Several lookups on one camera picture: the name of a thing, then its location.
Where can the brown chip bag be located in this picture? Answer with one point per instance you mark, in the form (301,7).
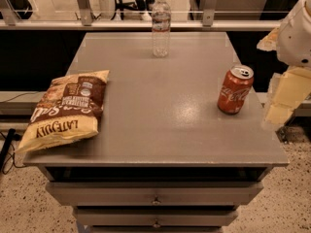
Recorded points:
(69,111)

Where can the top drawer knob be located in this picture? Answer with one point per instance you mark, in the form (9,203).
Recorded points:
(156,201)

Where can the drawer knob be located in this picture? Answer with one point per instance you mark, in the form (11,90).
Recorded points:
(156,225)
(156,201)

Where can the red coke can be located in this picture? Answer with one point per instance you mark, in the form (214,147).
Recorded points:
(237,83)

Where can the clear plastic water bottle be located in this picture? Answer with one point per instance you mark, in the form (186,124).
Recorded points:
(161,24)

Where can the grey drawer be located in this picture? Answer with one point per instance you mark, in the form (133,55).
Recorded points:
(147,217)
(142,194)

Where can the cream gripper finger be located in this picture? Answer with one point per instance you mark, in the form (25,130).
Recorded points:
(285,93)
(268,43)

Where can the metal railing shelf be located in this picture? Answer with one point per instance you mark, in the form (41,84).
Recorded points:
(208,17)

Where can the top grey drawer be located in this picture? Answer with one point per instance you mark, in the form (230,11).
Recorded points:
(142,194)

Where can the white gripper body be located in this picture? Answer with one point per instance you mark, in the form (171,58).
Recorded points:
(295,39)

